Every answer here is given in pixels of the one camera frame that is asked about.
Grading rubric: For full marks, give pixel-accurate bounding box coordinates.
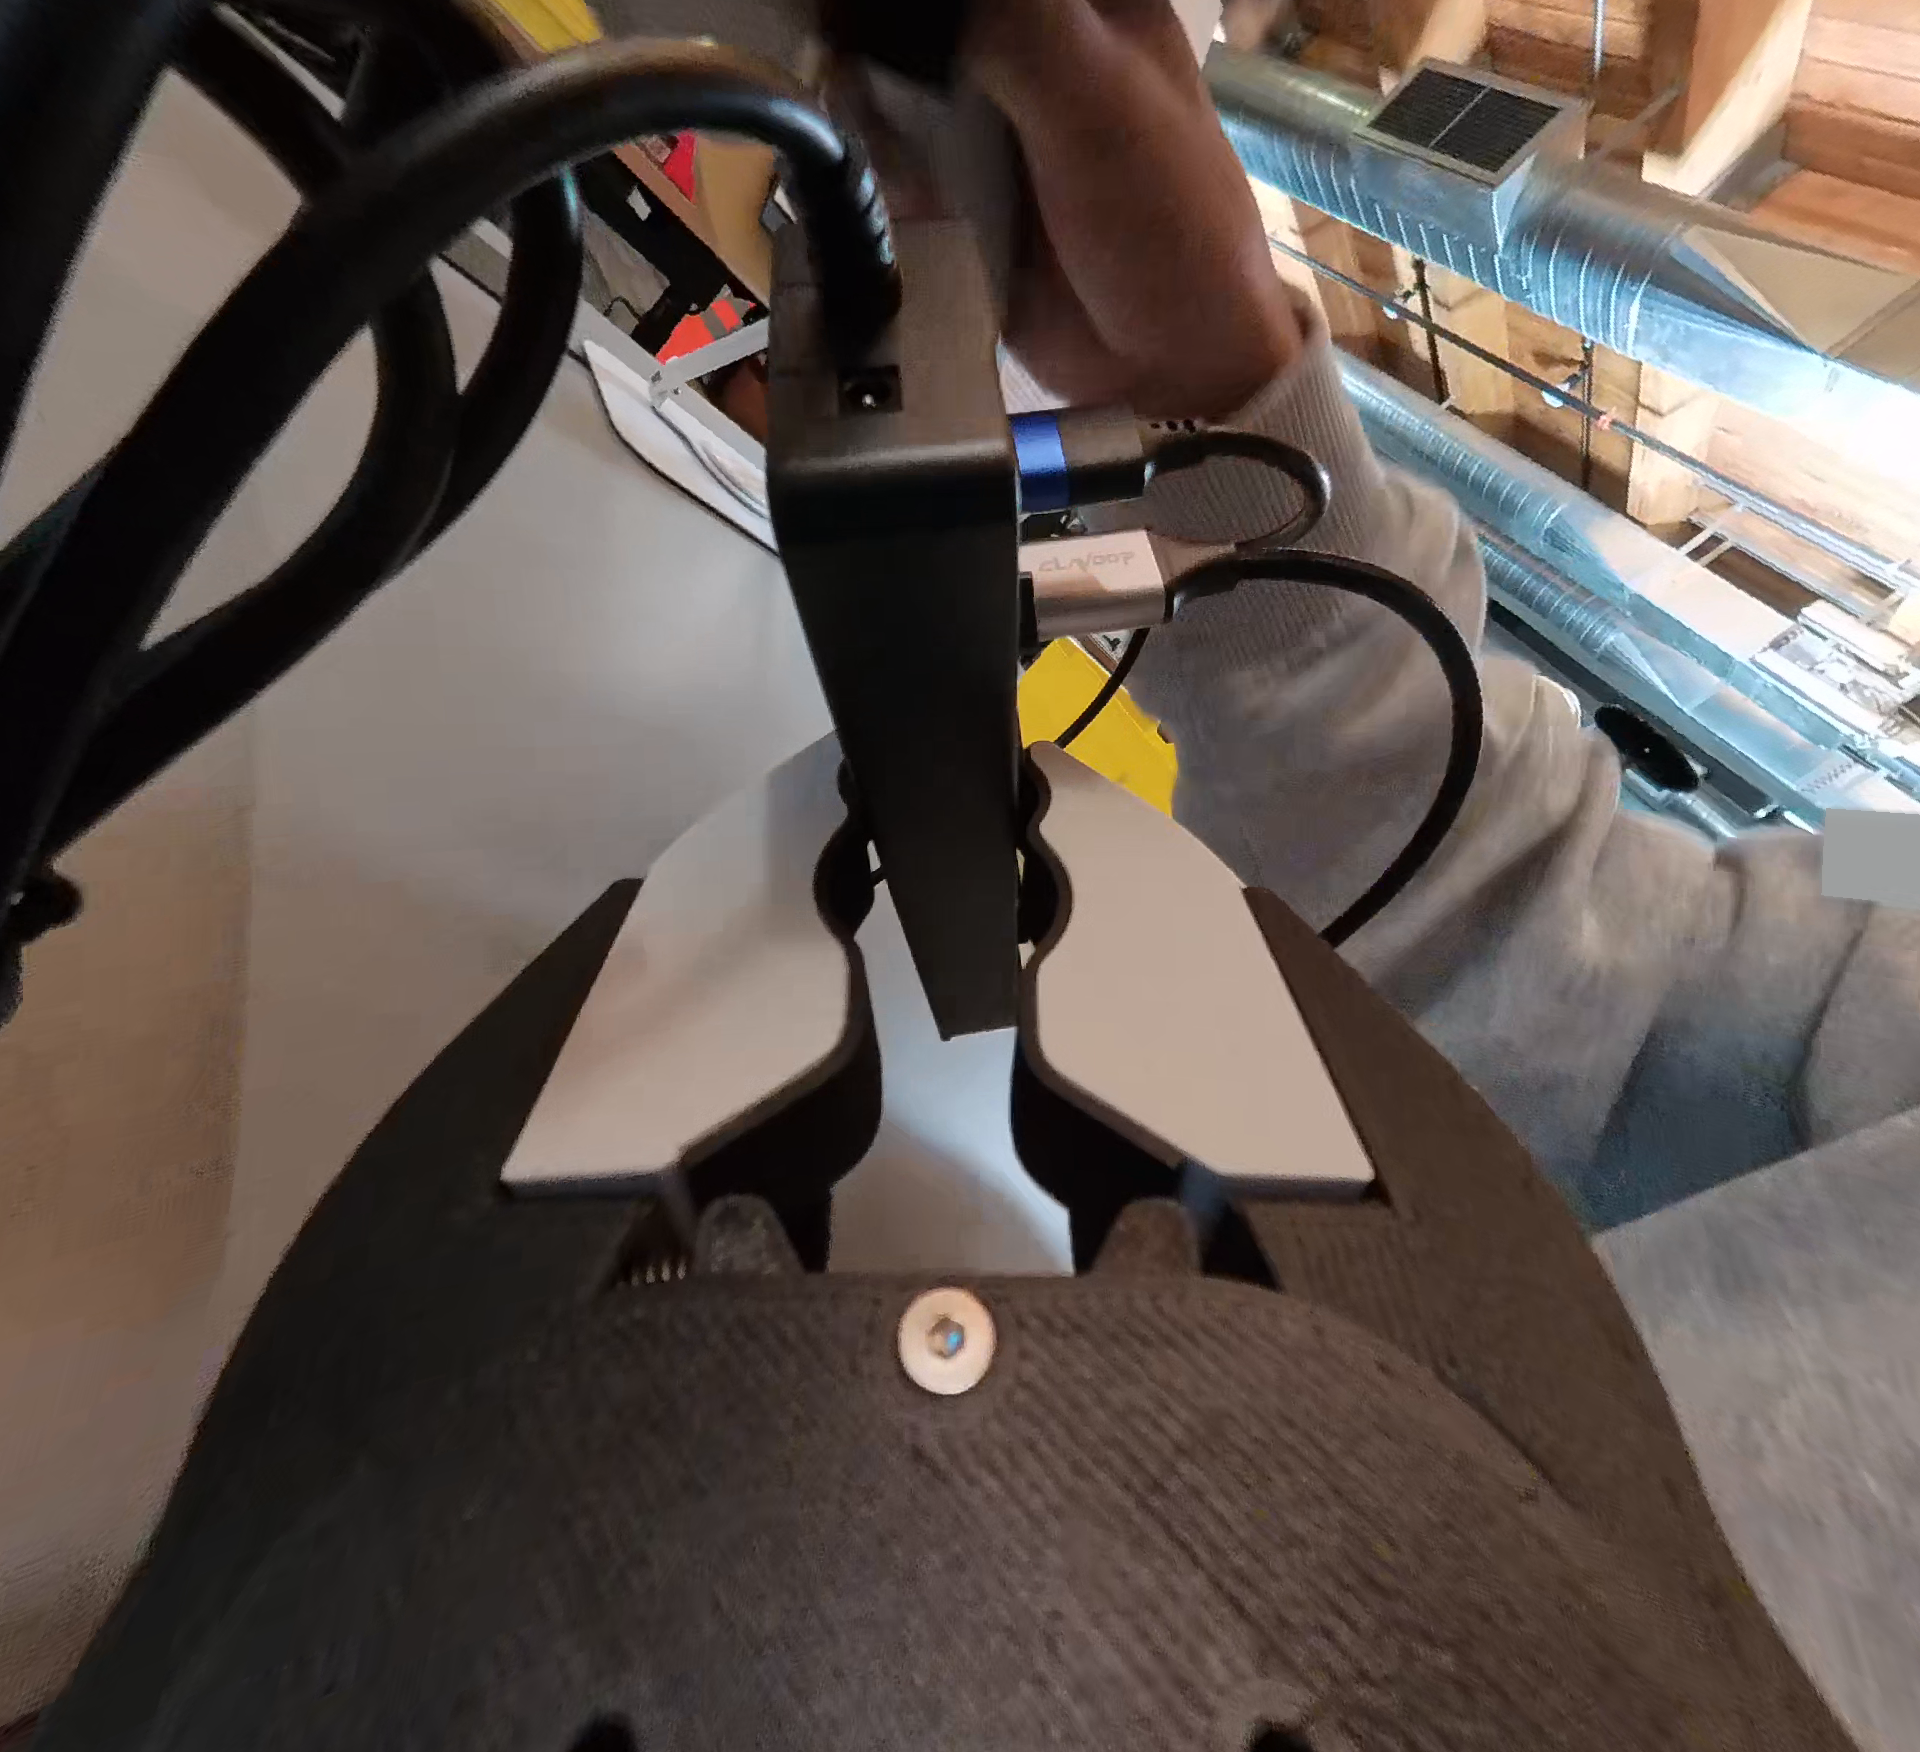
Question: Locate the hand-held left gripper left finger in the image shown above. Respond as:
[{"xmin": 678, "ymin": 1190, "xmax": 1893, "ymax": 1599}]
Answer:
[{"xmin": 499, "ymin": 731, "xmax": 884, "ymax": 1196}]

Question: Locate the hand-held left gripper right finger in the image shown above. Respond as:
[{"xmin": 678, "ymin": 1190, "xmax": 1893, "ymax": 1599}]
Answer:
[{"xmin": 1015, "ymin": 737, "xmax": 1381, "ymax": 1202}]

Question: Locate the black power cable bundle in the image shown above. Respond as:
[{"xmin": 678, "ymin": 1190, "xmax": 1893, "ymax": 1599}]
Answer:
[{"xmin": 0, "ymin": 0, "xmax": 910, "ymax": 951}]

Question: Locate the black USB hub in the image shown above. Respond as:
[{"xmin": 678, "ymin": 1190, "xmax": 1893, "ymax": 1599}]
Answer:
[{"xmin": 764, "ymin": 217, "xmax": 1041, "ymax": 1043}]

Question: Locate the USB cable with silver plug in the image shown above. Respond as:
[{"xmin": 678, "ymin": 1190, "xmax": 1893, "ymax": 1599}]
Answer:
[{"xmin": 1022, "ymin": 533, "xmax": 1491, "ymax": 951}]

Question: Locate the USB cable with blue-ringed plug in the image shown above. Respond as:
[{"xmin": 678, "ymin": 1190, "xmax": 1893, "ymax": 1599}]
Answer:
[{"xmin": 1008, "ymin": 406, "xmax": 1335, "ymax": 551}]

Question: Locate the person's right forearm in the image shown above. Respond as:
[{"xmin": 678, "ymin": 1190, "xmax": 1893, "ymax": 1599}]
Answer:
[{"xmin": 1125, "ymin": 308, "xmax": 1862, "ymax": 1183}]

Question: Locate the grey desk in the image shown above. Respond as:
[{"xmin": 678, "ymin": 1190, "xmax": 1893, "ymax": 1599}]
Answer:
[{"xmin": 0, "ymin": 55, "xmax": 1083, "ymax": 1724}]

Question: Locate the person's right hand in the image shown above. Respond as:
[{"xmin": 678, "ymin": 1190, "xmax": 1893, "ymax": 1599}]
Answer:
[{"xmin": 841, "ymin": 0, "xmax": 1311, "ymax": 426}]

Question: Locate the black vent grille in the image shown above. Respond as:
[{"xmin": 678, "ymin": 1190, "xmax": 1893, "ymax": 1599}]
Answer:
[{"xmin": 1357, "ymin": 55, "xmax": 1590, "ymax": 189}]

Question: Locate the person's grey sweatshirt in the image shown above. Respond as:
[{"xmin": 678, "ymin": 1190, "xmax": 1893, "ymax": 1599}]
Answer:
[{"xmin": 1590, "ymin": 822, "xmax": 1920, "ymax": 1752}]

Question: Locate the silver ventilation duct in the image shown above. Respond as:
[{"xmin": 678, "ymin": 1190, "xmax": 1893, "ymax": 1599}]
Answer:
[
  {"xmin": 1335, "ymin": 355, "xmax": 1920, "ymax": 801},
  {"xmin": 1200, "ymin": 42, "xmax": 1920, "ymax": 411}
]

